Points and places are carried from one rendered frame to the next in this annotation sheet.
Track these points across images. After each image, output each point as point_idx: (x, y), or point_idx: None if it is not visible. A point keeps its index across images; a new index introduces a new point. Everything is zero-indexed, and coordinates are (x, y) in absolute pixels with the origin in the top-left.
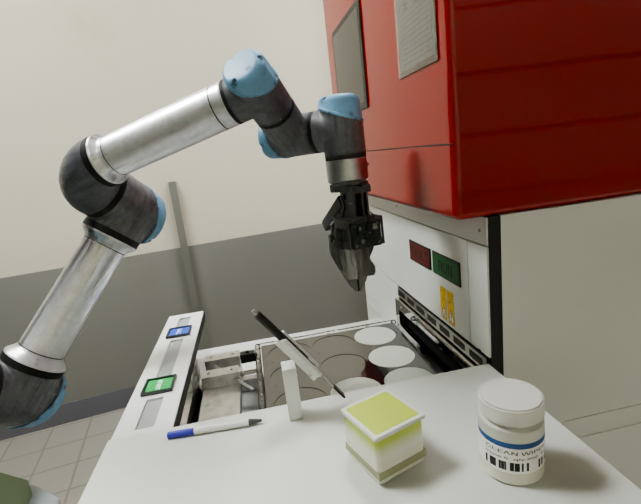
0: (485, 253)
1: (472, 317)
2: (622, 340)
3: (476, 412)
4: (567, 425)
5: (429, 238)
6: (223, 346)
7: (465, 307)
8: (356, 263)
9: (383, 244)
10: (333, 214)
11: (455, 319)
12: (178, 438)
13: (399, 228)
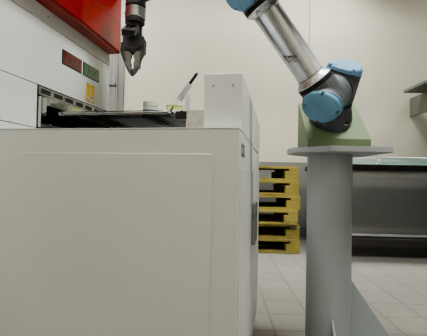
0: (109, 69)
1: (102, 96)
2: None
3: None
4: None
5: (81, 54)
6: (186, 127)
7: (100, 92)
8: (130, 61)
9: (14, 40)
10: (137, 31)
11: (94, 99)
12: None
13: (49, 36)
